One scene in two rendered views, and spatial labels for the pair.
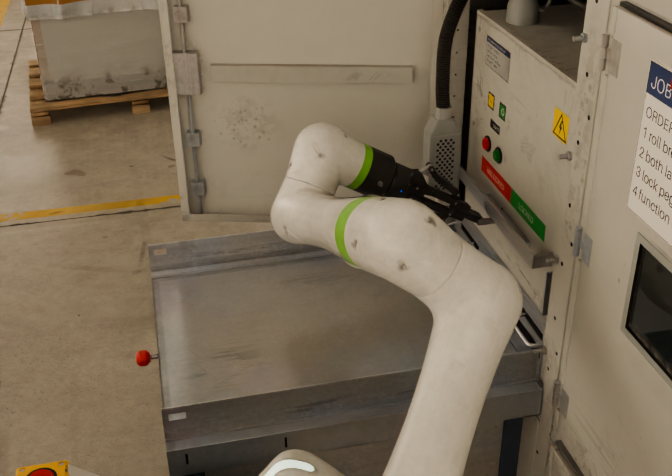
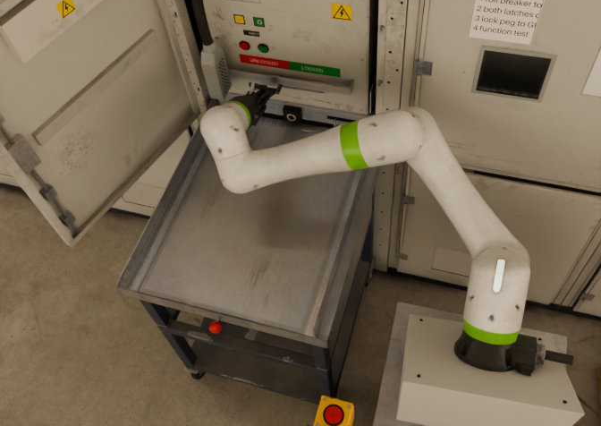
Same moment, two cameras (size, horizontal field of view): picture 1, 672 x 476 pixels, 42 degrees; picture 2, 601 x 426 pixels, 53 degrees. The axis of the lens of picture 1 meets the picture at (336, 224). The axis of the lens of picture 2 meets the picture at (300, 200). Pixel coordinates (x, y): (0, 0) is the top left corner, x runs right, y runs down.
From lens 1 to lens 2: 1.17 m
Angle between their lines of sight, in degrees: 46
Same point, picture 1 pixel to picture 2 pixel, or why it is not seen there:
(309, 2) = (73, 37)
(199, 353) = (244, 291)
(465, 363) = (452, 163)
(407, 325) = not seen: hidden behind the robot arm
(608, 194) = (445, 36)
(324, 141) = (232, 120)
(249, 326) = (235, 253)
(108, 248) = not seen: outside the picture
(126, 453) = (97, 398)
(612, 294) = (459, 80)
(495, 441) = not seen: hidden behind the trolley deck
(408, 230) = (417, 129)
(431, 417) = (468, 197)
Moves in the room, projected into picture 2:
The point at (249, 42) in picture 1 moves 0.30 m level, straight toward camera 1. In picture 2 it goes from (48, 97) to (148, 127)
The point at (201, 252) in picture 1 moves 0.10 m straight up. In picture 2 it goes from (141, 249) to (131, 231)
